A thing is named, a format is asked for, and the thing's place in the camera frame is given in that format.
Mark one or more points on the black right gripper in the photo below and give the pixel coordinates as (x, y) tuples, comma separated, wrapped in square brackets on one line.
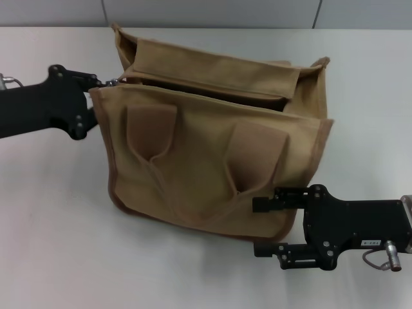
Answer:
[(354, 225)]

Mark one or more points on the khaki canvas food bag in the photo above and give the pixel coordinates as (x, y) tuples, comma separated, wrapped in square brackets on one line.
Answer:
[(209, 145)]

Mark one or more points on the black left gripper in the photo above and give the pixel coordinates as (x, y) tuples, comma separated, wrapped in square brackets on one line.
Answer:
[(42, 106)]

